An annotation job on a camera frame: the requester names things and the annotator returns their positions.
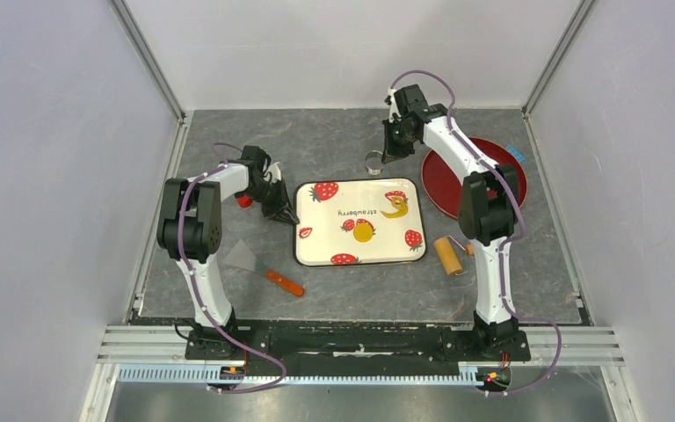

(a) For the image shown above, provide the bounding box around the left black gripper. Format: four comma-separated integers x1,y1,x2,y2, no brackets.
240,179,300,226

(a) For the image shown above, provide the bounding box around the round metal cutter ring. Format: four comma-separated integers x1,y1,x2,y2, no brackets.
364,150,387,176

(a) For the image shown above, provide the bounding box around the small blue plastic piece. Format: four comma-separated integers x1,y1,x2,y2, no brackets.
504,145,526,163

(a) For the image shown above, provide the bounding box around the yellow dough piece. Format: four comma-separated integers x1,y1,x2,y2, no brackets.
352,220,375,243

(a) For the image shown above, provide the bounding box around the white strawberry print tray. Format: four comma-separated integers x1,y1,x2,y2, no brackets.
294,178,426,267

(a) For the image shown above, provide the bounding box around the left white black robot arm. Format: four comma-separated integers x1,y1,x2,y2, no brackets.
156,146,300,359

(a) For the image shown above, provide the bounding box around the wooden dough roller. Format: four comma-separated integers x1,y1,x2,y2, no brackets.
433,236,475,276

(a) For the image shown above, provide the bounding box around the small red cap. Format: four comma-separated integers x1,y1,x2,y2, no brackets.
236,195,254,208

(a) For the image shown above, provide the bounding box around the round red plate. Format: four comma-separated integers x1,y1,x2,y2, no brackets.
421,137,528,220

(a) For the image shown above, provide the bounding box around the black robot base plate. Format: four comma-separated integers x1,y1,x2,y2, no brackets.
180,320,532,377

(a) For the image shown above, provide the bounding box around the aluminium frame rail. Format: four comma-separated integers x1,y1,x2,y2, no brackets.
98,326,625,387

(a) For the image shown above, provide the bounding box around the orange handled metal scraper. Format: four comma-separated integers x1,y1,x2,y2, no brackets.
223,240,305,297

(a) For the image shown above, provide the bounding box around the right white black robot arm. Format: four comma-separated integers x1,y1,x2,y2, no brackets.
381,84,521,359

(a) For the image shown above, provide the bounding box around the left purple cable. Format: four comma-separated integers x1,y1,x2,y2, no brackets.
175,142,290,396

